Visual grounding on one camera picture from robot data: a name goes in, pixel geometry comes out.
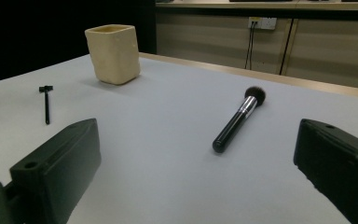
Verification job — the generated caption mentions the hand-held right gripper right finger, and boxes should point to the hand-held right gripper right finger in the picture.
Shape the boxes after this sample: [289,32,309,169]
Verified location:
[293,118,358,224]

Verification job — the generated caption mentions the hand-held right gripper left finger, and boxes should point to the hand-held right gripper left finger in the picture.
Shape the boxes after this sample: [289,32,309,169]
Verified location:
[9,118,103,224]

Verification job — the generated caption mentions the thin black brush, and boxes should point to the thin black brush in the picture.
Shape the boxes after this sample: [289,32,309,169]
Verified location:
[38,85,54,125]

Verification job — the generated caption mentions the black makeup brush silver ferrule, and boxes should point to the black makeup brush silver ferrule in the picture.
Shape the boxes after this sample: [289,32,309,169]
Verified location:
[212,86,267,154]

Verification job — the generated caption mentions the beige square cup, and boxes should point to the beige square cup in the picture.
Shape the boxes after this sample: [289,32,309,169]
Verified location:
[84,23,142,86]

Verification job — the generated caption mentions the white table sheet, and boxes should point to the white table sheet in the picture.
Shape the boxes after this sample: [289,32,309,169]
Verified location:
[0,53,358,224]

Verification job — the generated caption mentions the black curtain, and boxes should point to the black curtain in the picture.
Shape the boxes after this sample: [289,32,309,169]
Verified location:
[0,0,157,86]

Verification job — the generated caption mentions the black wall cable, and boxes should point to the black wall cable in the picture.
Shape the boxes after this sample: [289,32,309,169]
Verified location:
[244,21,258,70]

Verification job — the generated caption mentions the white wall socket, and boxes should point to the white wall socket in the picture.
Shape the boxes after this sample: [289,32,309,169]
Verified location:
[247,17,278,31]

